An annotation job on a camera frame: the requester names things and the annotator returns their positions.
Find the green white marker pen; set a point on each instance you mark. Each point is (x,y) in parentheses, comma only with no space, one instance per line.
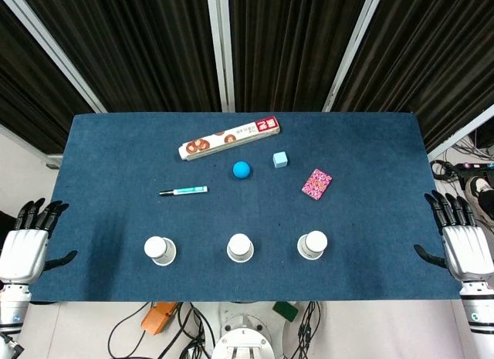
(189,190)

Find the light blue cube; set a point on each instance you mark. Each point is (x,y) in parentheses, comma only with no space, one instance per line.
(280,160)

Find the white frame post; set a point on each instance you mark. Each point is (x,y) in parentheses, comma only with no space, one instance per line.
(353,50)
(463,133)
(220,50)
(50,46)

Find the pink patterned card box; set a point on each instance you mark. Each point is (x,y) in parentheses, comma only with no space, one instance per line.
(317,184)

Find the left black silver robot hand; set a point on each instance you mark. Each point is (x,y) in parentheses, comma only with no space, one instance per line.
(23,251)

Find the blue ball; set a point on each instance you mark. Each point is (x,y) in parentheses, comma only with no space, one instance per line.
(242,170)

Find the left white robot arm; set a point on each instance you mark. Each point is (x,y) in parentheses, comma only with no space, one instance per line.
(11,316)

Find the long white wrap box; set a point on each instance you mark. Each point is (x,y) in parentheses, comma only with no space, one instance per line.
(227,138)

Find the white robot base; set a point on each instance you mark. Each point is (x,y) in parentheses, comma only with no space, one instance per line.
(247,336)

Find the green block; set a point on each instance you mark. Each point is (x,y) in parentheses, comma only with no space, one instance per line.
(286,312)

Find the orange device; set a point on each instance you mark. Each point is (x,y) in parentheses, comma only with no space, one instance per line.
(158,318)

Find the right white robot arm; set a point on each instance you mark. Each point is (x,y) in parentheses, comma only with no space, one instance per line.
(478,316)

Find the black power strip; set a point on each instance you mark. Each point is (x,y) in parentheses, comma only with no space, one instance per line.
(474,166)

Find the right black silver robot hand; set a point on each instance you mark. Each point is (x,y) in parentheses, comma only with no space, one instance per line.
(465,251)

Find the black curtain panel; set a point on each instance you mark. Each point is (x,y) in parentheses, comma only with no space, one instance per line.
(135,46)
(27,96)
(293,46)
(432,54)

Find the blue table cloth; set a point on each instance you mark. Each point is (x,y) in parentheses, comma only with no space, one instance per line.
(116,220)

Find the white paper cup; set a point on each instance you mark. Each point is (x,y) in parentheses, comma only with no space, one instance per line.
(240,246)
(159,249)
(312,244)

